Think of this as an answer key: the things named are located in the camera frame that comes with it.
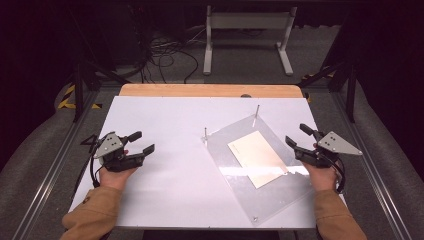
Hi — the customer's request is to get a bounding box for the white board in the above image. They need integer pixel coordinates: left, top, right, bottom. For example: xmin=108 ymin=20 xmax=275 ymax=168
xmin=67 ymin=95 xmax=348 ymax=232

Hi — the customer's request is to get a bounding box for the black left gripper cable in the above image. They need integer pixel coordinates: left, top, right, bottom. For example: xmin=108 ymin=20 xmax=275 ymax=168
xmin=89 ymin=151 xmax=105 ymax=189

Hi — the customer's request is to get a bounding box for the black metal stand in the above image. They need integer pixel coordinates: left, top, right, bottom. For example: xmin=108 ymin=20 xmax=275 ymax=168
xmin=297 ymin=49 xmax=360 ymax=124
xmin=64 ymin=6 xmax=132 ymax=124

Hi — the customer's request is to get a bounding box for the person's left hand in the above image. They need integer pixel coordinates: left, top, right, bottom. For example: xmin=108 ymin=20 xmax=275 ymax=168
xmin=98 ymin=149 xmax=138 ymax=192

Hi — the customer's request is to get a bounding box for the aluminium rail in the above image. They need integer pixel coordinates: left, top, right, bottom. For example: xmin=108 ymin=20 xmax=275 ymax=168
xmin=331 ymin=90 xmax=414 ymax=240
xmin=11 ymin=89 xmax=101 ymax=240

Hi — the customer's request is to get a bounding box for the yellow black floor tape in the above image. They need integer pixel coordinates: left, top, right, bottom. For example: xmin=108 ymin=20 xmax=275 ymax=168
xmin=300 ymin=66 xmax=335 ymax=82
xmin=57 ymin=84 xmax=103 ymax=111

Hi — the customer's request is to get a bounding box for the person's right hand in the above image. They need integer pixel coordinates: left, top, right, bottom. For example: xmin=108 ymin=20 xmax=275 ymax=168
xmin=302 ymin=142 xmax=338 ymax=193

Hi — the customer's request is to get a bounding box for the white metal table frame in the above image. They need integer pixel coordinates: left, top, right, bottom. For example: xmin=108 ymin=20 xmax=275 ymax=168
xmin=202 ymin=4 xmax=299 ymax=77

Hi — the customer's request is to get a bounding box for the bundle of black floor cables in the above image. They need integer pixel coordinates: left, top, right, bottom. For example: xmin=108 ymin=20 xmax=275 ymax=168
xmin=131 ymin=28 xmax=201 ymax=85

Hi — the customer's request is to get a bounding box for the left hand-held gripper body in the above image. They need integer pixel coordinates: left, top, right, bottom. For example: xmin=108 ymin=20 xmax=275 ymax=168
xmin=80 ymin=131 xmax=145 ymax=173

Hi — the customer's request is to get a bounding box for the tall metal pin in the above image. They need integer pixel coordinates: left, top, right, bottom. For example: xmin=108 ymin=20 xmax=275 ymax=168
xmin=252 ymin=104 xmax=261 ymax=128

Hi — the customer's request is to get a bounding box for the clear acrylic sheet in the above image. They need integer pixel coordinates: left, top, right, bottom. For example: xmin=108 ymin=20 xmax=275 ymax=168
xmin=200 ymin=114 xmax=320 ymax=228

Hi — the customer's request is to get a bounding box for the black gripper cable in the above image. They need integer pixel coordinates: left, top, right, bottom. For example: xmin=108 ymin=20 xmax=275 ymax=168
xmin=328 ymin=153 xmax=348 ymax=195
xmin=89 ymin=151 xmax=105 ymax=189

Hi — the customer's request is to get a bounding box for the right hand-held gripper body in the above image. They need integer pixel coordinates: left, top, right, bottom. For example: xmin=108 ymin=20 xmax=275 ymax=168
xmin=294 ymin=130 xmax=364 ymax=170

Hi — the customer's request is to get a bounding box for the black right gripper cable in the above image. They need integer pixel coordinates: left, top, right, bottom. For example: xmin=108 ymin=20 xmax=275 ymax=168
xmin=328 ymin=153 xmax=348 ymax=195

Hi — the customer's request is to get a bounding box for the beige paper card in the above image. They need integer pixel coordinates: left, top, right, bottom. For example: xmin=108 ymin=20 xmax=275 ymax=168
xmin=227 ymin=130 xmax=290 ymax=190

